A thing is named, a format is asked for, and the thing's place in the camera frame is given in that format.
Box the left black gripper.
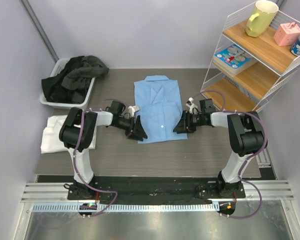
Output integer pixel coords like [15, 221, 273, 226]
[113, 115, 147, 142]

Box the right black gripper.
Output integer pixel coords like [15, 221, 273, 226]
[173, 110, 204, 134]

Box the light blue long sleeve shirt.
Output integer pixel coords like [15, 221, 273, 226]
[134, 75, 188, 144]

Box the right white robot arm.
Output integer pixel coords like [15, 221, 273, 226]
[173, 98, 268, 198]

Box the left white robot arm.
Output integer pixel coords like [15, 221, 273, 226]
[59, 100, 148, 200]

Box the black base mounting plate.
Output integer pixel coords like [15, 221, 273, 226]
[63, 176, 246, 206]

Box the blue white tissue pack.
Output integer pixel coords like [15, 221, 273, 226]
[212, 44, 257, 77]

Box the black dark clothes pile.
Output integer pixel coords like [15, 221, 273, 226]
[41, 55, 109, 104]

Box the folded white shirt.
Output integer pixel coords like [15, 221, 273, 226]
[40, 112, 98, 154]

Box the white plastic laundry basket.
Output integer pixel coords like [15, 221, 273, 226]
[39, 58, 96, 110]

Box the pink cube power adapter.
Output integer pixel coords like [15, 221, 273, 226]
[273, 22, 300, 47]

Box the yellow green ceramic mug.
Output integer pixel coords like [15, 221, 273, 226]
[245, 0, 279, 38]

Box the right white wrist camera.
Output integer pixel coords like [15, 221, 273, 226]
[185, 97, 199, 114]

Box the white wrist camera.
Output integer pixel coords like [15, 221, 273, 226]
[185, 97, 199, 114]
[127, 105, 140, 118]

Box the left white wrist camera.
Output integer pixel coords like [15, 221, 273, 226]
[127, 105, 140, 118]

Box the aluminium slotted cable rail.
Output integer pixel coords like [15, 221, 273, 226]
[32, 202, 220, 213]

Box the white wire wooden shelf rack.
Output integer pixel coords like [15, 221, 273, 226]
[200, 3, 300, 112]

